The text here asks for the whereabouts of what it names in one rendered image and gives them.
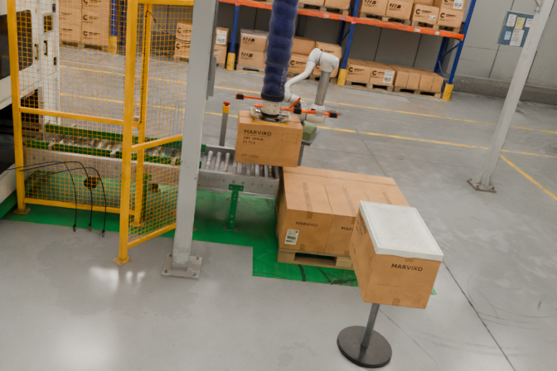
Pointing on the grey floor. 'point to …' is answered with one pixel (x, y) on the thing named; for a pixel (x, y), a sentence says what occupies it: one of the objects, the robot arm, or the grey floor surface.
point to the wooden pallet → (311, 257)
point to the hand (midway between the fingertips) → (297, 110)
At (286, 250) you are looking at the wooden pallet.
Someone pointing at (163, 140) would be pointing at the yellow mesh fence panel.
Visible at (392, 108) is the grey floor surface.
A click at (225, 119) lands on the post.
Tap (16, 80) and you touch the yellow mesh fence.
